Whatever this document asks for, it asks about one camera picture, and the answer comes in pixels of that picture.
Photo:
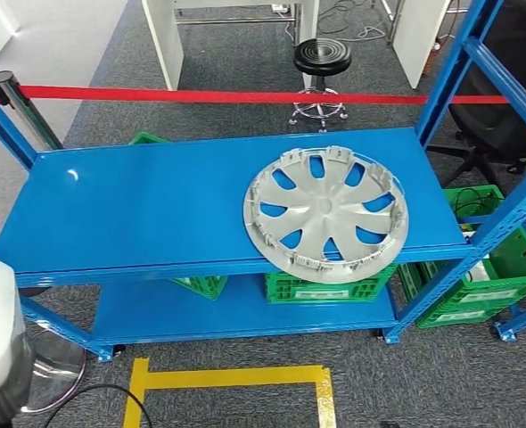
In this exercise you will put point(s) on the green plastic crate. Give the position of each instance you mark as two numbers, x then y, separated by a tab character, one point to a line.
205	286
503	283
145	139
321	289

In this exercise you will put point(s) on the white item in crate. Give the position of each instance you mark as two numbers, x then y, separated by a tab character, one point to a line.
477	273

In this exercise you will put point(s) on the silver wheel hubcap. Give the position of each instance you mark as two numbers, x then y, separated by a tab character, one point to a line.
325	215

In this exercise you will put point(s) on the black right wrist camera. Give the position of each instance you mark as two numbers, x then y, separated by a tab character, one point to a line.
390	425

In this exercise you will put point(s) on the red barrier belt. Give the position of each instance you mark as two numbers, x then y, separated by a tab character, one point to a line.
201	94

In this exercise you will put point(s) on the white cabinet panel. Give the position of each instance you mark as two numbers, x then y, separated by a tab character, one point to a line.
419	41

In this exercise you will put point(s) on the white power strip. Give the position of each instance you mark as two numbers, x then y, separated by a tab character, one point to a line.
281	8

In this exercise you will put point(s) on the black round stool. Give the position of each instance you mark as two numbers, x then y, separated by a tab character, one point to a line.
321	56

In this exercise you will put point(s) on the black office chair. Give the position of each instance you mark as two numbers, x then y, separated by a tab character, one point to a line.
508	112

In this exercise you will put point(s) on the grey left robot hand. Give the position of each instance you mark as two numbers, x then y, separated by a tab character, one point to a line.
18	390

